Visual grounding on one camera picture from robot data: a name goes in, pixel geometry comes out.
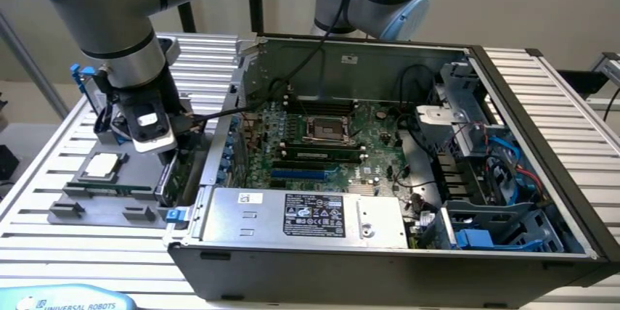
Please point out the grey parts rack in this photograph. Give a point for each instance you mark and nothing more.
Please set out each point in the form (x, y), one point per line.
(96, 201)

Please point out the aluminium frame profile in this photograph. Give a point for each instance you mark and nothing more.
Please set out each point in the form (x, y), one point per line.
(603, 74)

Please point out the CPU socket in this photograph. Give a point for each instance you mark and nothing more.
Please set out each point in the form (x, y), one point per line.
(329, 129)

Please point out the silver CPU chip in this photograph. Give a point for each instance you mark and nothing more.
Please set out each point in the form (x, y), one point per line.
(100, 166)

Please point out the blue Universal Robots cap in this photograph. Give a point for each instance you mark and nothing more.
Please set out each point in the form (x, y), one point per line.
(63, 299)

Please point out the silver power supply unit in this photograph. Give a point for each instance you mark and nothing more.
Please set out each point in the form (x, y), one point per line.
(261, 223)

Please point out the blue plastic disk bay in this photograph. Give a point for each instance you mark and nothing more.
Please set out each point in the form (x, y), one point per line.
(493, 230)

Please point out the blue case latch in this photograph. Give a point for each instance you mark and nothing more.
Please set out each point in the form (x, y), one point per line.
(175, 215)

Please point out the blue expansion slot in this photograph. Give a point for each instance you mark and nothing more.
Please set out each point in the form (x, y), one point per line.
(296, 175)

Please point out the silver metal drive cage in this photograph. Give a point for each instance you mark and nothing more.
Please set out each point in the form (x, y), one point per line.
(455, 114)

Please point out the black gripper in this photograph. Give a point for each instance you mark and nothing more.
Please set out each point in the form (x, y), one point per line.
(177, 106)

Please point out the aluminium frame post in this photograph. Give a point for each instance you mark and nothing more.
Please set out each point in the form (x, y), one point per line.
(29, 63)

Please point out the black open PC case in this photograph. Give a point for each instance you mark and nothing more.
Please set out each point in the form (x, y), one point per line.
(387, 273)

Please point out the green RAM stick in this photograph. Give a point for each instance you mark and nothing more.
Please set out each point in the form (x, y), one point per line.
(107, 187)

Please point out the black RAM slot bank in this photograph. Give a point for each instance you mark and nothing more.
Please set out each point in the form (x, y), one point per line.
(319, 105)

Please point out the black fan shroud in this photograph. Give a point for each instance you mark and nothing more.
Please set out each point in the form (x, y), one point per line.
(452, 175)

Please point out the green motherboard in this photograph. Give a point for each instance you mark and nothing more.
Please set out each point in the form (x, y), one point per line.
(368, 154)

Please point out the installed black RAM stick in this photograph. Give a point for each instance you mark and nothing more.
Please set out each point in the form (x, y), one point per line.
(319, 153)

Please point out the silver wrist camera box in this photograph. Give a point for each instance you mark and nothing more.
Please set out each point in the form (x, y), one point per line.
(151, 126)

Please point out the green graphics card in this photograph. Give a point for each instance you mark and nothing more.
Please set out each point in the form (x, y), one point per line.
(176, 179)

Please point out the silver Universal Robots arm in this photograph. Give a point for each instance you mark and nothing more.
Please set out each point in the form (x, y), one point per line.
(107, 8)

